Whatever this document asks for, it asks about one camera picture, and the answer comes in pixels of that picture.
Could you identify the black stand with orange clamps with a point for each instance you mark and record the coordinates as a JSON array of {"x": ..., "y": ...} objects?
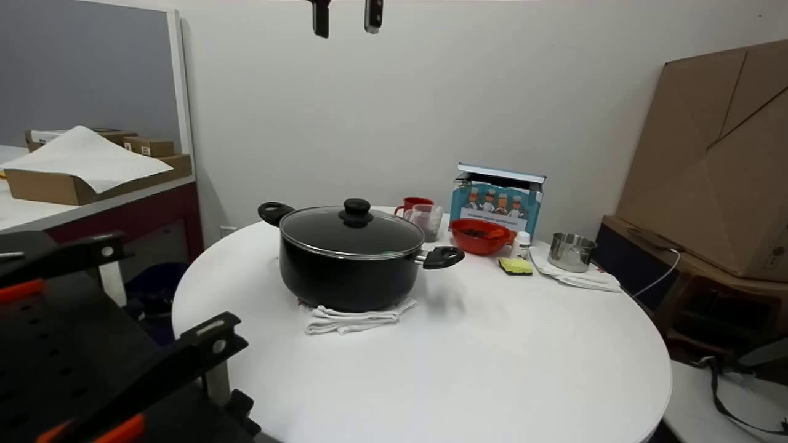
[{"x": 74, "y": 359}]

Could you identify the small clear bottle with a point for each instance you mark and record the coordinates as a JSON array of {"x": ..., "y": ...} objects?
[{"x": 522, "y": 245}]

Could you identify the grey partition panel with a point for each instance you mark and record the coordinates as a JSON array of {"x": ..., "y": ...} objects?
[{"x": 82, "y": 65}]

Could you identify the red plastic bowl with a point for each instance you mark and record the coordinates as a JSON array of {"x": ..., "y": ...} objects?
[{"x": 483, "y": 236}]

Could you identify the flat cardboard tray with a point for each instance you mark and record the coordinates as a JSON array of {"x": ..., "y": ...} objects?
[{"x": 58, "y": 188}]

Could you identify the large cardboard box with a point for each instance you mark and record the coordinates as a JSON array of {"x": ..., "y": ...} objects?
[{"x": 715, "y": 172}]

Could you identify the dark blue bin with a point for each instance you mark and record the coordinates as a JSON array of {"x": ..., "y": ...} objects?
[{"x": 150, "y": 291}]

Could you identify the black cooking pot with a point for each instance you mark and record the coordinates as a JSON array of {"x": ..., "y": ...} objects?
[{"x": 345, "y": 283}]

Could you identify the small cardboard box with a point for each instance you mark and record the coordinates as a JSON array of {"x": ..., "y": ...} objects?
[{"x": 150, "y": 145}]

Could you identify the dark wooden crate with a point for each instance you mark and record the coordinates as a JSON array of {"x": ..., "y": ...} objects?
[{"x": 728, "y": 315}]

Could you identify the glass pot lid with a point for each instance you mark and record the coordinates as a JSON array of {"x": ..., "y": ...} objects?
[{"x": 328, "y": 228}]

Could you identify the yellow green sponge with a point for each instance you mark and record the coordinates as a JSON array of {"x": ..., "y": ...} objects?
[{"x": 516, "y": 266}]

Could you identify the red brown desk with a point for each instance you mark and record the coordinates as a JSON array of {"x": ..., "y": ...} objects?
[{"x": 123, "y": 214}]

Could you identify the plain white cloth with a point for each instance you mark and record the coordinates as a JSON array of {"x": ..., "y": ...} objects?
[{"x": 587, "y": 282}]

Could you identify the blue printed carton box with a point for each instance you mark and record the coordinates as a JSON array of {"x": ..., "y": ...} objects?
[{"x": 496, "y": 201}]

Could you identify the clear measuring cup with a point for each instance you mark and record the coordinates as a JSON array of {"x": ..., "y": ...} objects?
[{"x": 426, "y": 223}]

